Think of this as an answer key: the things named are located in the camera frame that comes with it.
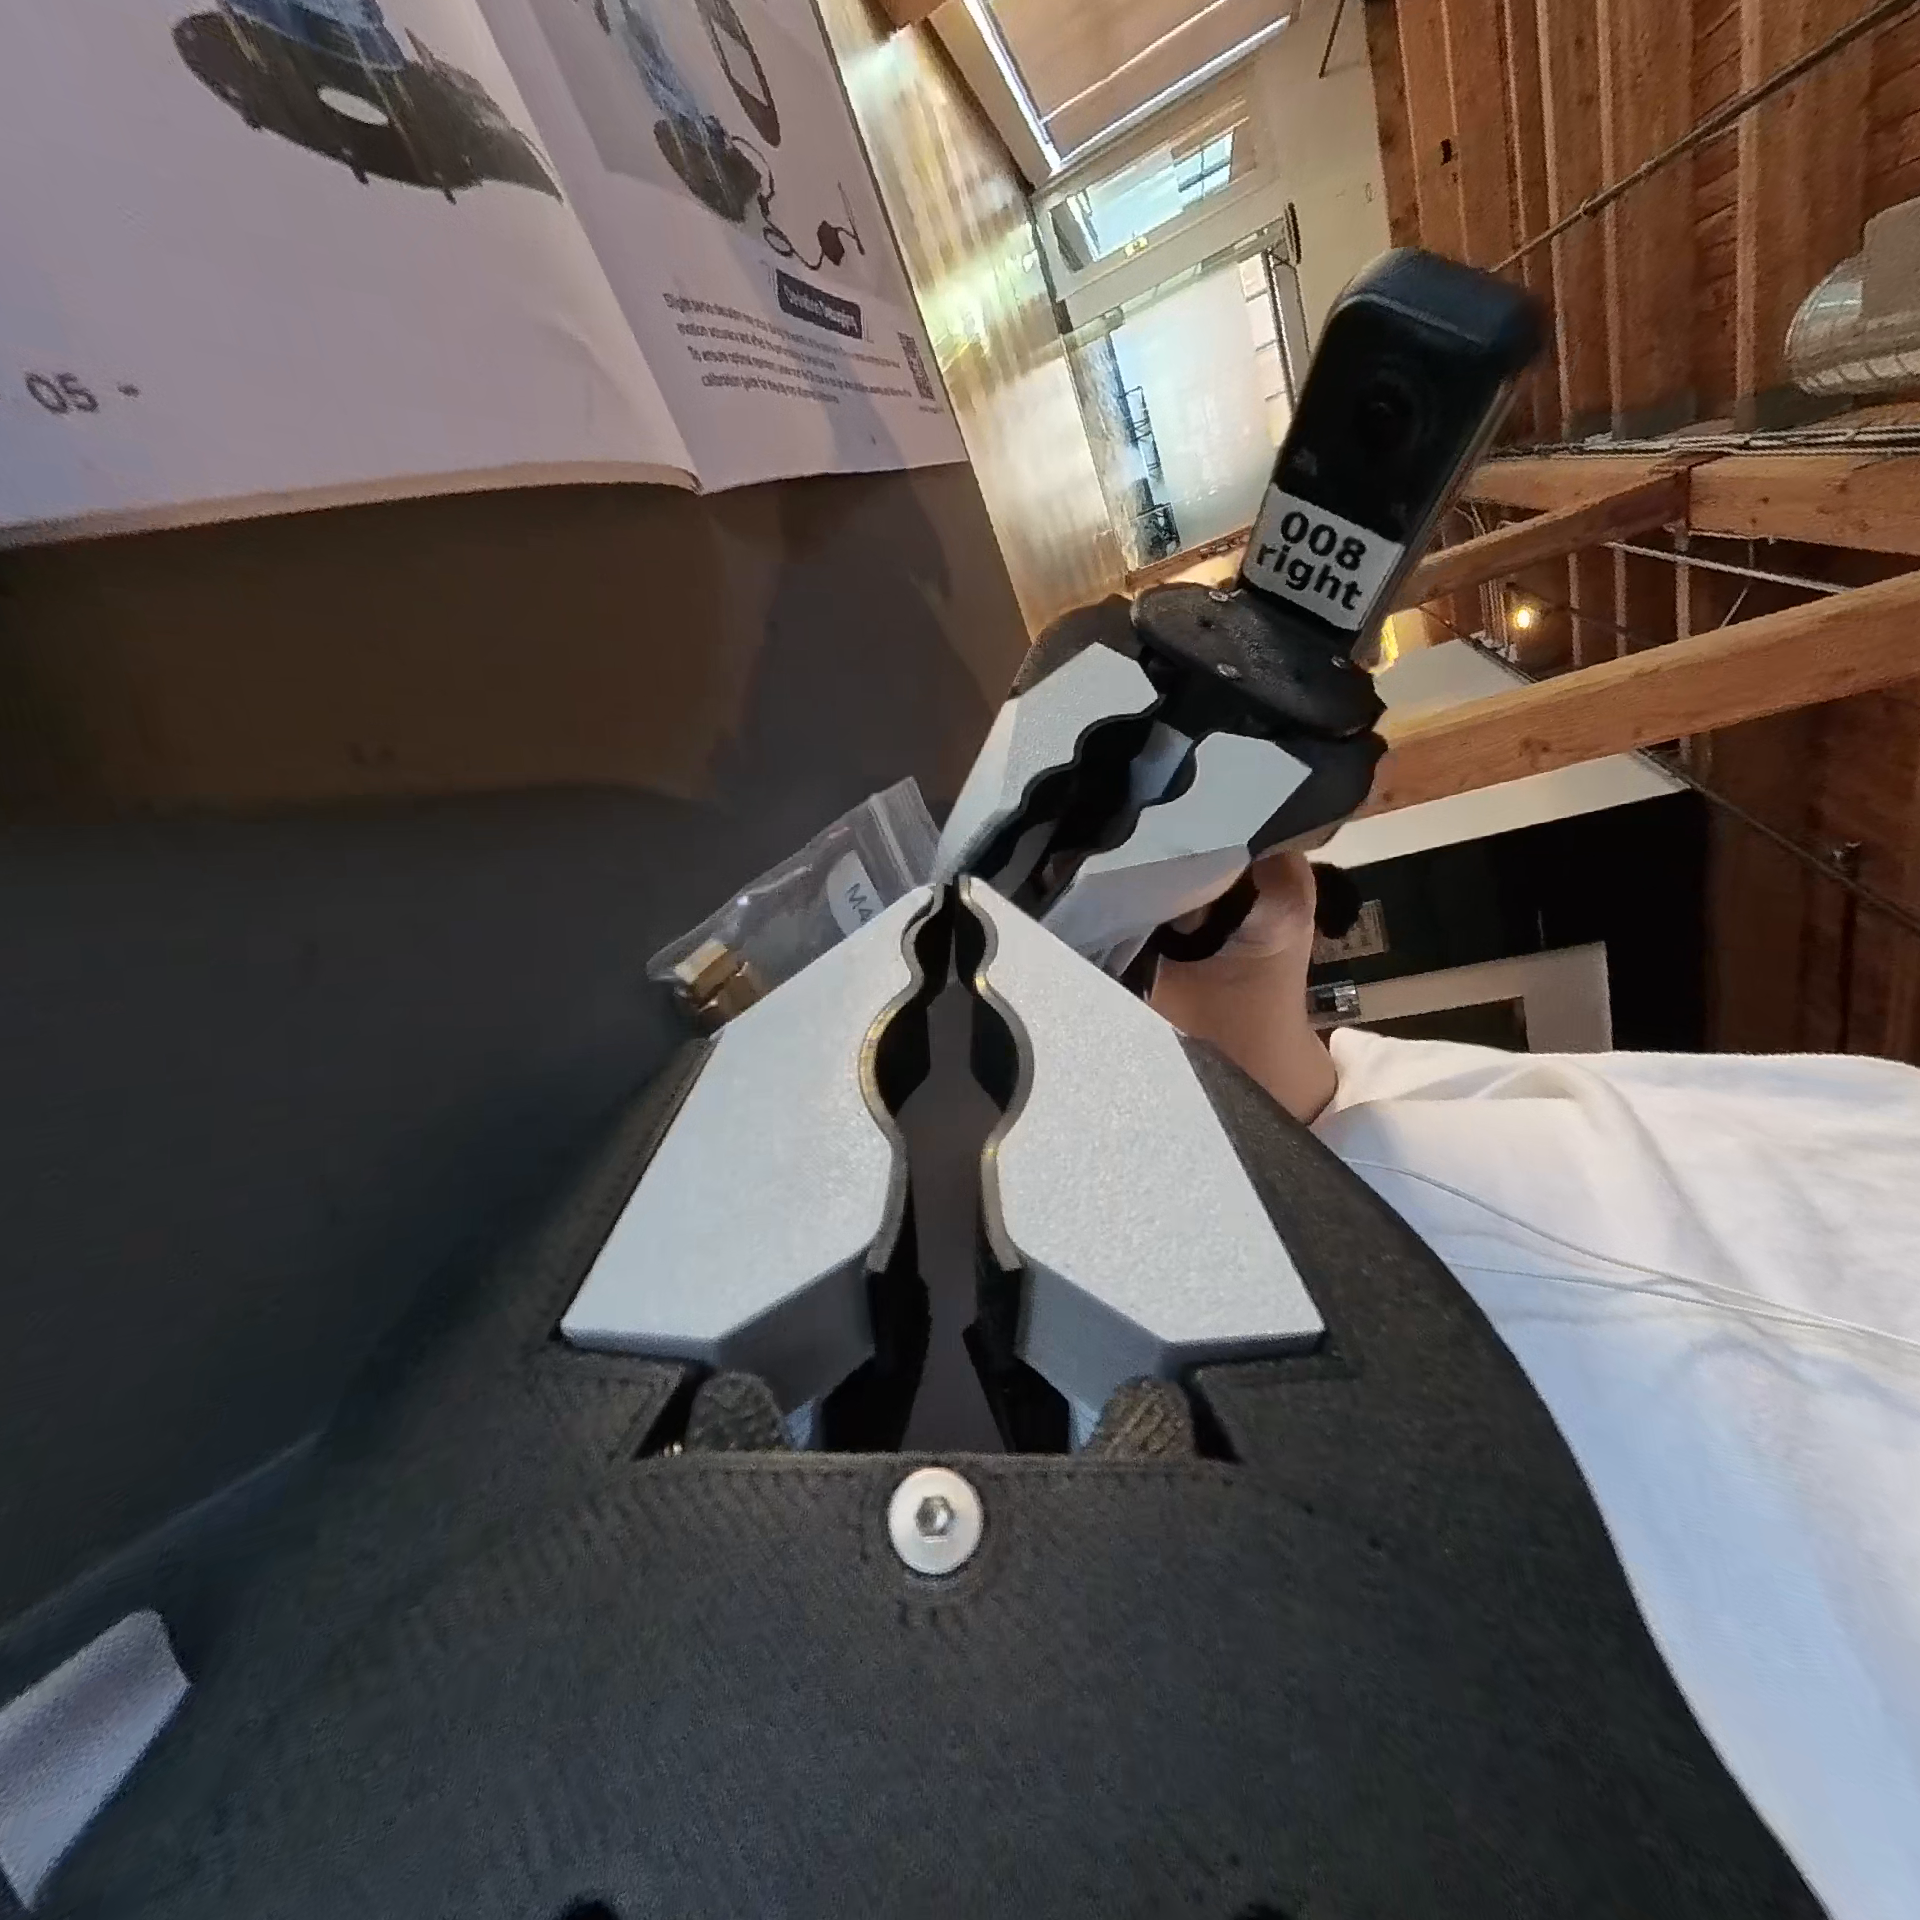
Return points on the silver ventilation duct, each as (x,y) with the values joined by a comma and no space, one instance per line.
(1861,316)

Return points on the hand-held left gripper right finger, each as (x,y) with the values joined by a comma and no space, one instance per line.
(1155,1201)

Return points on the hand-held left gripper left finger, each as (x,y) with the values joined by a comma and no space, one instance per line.
(734,1201)

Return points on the person's right hand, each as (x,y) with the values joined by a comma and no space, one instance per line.
(1260,990)

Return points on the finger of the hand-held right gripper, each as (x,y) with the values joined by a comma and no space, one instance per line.
(1051,721)
(1202,809)

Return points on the dark work desk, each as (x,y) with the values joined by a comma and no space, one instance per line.
(376,974)

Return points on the person in white shirt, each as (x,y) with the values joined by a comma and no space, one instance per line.
(1682,1424)

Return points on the printed instruction manual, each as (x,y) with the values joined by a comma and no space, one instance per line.
(376,299)

